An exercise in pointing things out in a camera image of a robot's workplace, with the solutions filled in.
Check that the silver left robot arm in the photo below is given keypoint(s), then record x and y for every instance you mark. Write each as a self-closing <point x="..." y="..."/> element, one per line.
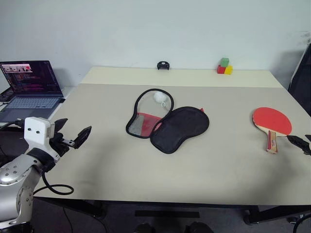
<point x="12" y="170"/>

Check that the black caster wheel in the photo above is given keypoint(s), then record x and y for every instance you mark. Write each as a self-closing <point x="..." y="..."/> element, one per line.
<point x="300" y="222"/>

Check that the green cube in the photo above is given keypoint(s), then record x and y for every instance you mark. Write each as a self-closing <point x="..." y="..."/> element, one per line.
<point x="225" y="62"/>

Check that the dark rounded shape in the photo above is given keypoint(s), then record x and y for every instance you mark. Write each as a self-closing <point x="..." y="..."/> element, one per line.
<point x="199" y="228"/>

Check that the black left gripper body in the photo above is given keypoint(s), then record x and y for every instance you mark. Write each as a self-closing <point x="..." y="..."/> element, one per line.
<point x="59" y="144"/>

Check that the small black clip device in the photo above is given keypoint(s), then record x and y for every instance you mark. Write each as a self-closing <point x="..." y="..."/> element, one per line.
<point x="163" y="65"/>

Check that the black chair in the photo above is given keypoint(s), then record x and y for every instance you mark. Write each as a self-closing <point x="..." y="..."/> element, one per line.
<point x="302" y="80"/>

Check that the red table tennis paddle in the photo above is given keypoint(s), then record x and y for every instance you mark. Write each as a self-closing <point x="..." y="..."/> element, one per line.
<point x="272" y="120"/>

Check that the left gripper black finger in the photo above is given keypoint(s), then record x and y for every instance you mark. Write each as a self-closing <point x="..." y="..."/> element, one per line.
<point x="82" y="138"/>
<point x="61" y="124"/>

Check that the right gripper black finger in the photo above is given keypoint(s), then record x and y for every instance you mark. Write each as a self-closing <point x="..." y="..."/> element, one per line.
<point x="308" y="137"/>
<point x="297" y="140"/>

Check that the yellow cube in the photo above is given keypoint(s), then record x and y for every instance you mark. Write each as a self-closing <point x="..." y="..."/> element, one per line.
<point x="228" y="70"/>

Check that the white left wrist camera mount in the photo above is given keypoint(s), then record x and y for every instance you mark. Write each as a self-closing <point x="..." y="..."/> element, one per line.
<point x="36" y="136"/>

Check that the black flat bar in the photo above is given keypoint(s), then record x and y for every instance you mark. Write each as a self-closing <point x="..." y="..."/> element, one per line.
<point x="167" y="214"/>

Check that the open dark laptop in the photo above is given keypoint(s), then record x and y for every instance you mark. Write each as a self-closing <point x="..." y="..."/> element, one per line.
<point x="31" y="85"/>

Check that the black table frame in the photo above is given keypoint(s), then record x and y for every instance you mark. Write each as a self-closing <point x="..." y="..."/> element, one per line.
<point x="170" y="205"/>

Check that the black red paddle case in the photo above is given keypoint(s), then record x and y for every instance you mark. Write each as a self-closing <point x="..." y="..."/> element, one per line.
<point x="179" y="131"/>

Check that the red cube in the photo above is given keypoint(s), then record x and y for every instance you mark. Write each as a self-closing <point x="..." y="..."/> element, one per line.
<point x="220" y="69"/>

